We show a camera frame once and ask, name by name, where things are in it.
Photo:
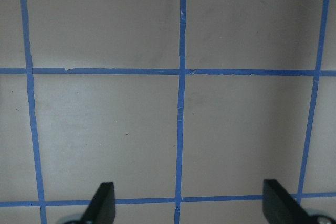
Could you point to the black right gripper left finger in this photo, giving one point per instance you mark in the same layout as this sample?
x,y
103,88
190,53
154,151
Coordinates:
x,y
102,207

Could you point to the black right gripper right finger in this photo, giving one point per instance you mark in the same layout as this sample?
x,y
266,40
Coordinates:
x,y
279,206

